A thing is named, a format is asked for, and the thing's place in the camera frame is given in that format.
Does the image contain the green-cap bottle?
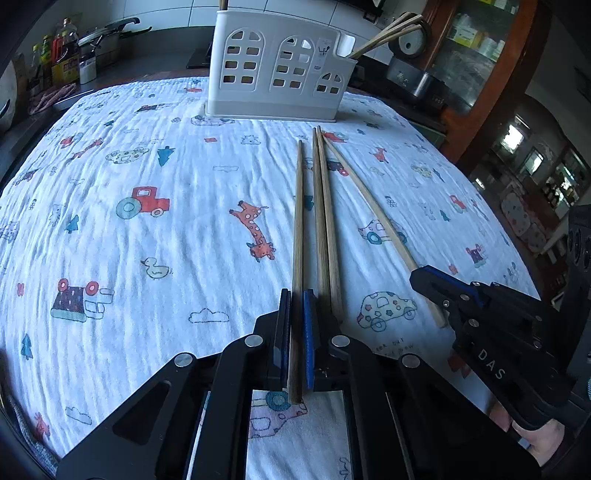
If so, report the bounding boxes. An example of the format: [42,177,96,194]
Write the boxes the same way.
[39,35,54,89]

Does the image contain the white plastic utensil holder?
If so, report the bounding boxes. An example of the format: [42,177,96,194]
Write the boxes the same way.
[204,10,356,122]

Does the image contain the light bamboo chopstick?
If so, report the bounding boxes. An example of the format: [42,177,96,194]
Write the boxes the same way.
[322,137,450,328]

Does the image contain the black rice cooker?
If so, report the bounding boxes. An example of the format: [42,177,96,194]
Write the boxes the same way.
[385,19,445,101]

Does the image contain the wooden glass-door cabinet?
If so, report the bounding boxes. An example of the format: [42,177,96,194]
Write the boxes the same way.
[416,0,552,164]

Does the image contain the steel pot with lid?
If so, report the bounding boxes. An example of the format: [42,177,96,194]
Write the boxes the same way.
[78,17,153,71]

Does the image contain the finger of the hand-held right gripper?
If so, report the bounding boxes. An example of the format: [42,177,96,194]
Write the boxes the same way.
[442,297,543,352]
[409,264,491,309]

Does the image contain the dark glass bottle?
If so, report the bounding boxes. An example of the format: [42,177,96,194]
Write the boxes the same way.
[28,43,42,94]

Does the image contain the yellow-label oil bottle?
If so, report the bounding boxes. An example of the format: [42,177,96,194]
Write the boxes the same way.
[51,18,79,87]

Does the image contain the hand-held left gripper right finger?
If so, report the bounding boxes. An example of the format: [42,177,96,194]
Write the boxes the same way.
[302,289,542,480]

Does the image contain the green base cabinet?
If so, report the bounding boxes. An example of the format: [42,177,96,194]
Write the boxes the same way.
[416,121,448,148]

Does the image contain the printed white table cloth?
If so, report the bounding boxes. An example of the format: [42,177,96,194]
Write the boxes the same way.
[0,76,544,480]

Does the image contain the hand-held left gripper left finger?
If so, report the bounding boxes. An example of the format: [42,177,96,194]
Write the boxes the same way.
[55,288,293,480]

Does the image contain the pink cloth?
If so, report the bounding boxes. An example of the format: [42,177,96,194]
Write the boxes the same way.
[28,84,80,115]

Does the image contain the person's right hand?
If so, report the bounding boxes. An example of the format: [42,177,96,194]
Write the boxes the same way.
[488,405,571,468]

